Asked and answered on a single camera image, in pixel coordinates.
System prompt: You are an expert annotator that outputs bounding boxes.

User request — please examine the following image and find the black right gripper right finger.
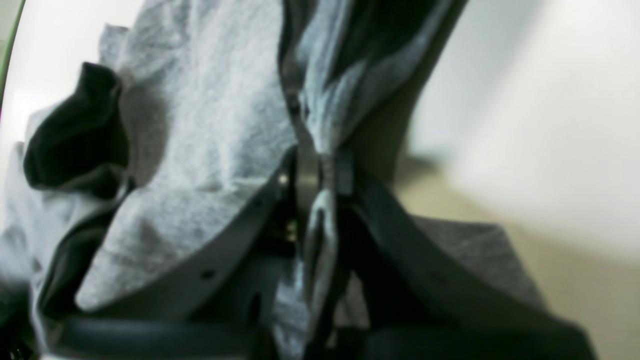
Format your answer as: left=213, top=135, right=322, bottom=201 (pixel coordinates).
left=305, top=152, right=595, bottom=360

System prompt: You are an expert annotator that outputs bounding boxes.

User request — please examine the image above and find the grey t-shirt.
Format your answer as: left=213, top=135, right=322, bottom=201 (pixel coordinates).
left=1, top=0, right=544, bottom=360

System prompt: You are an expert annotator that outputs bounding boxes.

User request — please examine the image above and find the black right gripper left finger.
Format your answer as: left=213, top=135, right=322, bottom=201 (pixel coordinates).
left=45, top=145, right=321, bottom=360

